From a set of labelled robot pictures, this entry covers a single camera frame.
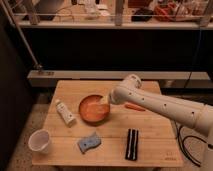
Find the red object on shelf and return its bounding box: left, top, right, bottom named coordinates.
left=154, top=3, right=176, bottom=22

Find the white plastic cup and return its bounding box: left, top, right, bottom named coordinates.
left=28, top=129, right=51, bottom=154

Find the metal tripod pole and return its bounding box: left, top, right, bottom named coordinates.
left=2, top=0, right=44, bottom=74

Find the black cable on floor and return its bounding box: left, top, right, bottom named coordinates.
left=173, top=121, right=204, bottom=168

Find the orange ceramic bowl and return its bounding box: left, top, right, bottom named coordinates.
left=78, top=95, right=110, bottom=125

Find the white shelf ledge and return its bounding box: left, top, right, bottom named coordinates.
left=15, top=14, right=213, bottom=30

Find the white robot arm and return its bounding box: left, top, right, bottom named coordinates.
left=101, top=74, right=213, bottom=171

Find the white tube with cap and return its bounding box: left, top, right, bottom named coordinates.
left=55, top=100, right=75, bottom=127

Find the black object on shelf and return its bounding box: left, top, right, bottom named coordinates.
left=131, top=8, right=154, bottom=22

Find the orange carrot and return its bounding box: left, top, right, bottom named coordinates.
left=124, top=103, right=146, bottom=111

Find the black and white striped block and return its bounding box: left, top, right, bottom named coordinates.
left=125, top=129, right=139, bottom=161

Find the blue sponge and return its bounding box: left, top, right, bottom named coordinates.
left=78, top=132, right=101, bottom=153

